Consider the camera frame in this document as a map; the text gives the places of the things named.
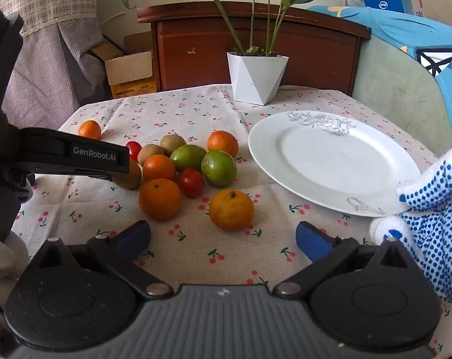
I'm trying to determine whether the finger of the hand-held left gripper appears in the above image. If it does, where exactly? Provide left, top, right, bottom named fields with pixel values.
left=5, top=127, right=131, bottom=182

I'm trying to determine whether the brown kiwi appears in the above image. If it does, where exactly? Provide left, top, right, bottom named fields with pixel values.
left=111, top=159, right=143, bottom=191
left=137, top=144, right=166, bottom=167
left=160, top=134, right=187, bottom=157

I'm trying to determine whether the potted plant in white pot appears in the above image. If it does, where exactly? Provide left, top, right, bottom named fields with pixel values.
left=122, top=0, right=346, bottom=106

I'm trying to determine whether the blue printed blanket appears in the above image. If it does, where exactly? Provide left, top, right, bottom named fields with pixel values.
left=308, top=5, right=452, bottom=158

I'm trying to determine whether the small mandarin orange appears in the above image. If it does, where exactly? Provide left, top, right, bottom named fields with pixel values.
left=78, top=120, right=102, bottom=140

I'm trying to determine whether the white floral plate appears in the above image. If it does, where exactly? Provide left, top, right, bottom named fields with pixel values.
left=248, top=111, right=422, bottom=217

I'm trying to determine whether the open cardboard box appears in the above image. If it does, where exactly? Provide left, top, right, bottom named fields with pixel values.
left=89, top=32, right=158, bottom=100

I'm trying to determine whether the round green jujube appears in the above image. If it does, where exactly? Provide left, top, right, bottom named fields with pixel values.
left=201, top=150, right=237, bottom=187

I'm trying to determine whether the lilac checked cloth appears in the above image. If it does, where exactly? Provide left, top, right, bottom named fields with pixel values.
left=1, top=19, right=111, bottom=121

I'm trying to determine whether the red cherry tomato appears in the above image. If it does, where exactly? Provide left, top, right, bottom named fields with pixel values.
left=126, top=141, right=143, bottom=162
left=178, top=168, right=205, bottom=198

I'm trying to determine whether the person's left hand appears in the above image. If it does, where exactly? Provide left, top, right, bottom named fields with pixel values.
left=0, top=230, right=29, bottom=279

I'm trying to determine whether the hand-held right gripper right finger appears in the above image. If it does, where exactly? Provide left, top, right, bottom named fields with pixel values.
left=272, top=221, right=414, bottom=300

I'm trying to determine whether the mandarin orange with stem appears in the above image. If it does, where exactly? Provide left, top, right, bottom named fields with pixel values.
left=209, top=190, right=255, bottom=232

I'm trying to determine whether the cherry print tablecloth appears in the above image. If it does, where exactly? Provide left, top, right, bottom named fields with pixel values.
left=0, top=84, right=452, bottom=345

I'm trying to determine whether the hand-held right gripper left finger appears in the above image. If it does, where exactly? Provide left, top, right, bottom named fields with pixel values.
left=30, top=220, right=175, bottom=300

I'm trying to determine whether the green small mango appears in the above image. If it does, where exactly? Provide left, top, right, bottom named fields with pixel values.
left=170, top=144, right=207, bottom=173

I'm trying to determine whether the grey green sofa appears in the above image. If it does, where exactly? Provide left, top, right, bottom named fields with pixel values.
left=351, top=37, right=452, bottom=158

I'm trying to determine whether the brown wooden cabinet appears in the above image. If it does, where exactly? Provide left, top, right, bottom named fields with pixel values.
left=137, top=1, right=372, bottom=96

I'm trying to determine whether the person's right hand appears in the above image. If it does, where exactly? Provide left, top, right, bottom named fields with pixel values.
left=369, top=145, right=452, bottom=303

